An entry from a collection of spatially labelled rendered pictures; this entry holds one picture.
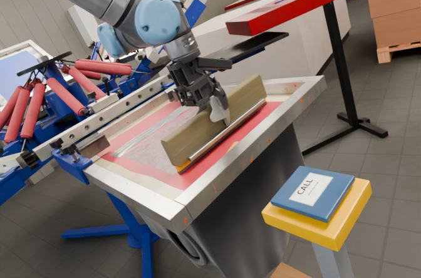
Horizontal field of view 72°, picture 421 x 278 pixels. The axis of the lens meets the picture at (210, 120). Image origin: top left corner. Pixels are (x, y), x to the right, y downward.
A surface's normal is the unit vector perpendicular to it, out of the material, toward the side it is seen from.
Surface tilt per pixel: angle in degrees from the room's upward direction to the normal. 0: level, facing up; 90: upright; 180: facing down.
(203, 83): 89
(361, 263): 0
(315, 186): 0
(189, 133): 90
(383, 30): 90
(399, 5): 90
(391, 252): 0
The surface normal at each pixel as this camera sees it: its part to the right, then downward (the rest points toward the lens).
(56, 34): 0.76, -0.04
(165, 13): 0.54, 0.13
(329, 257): -0.67, 0.51
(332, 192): -0.36, -0.86
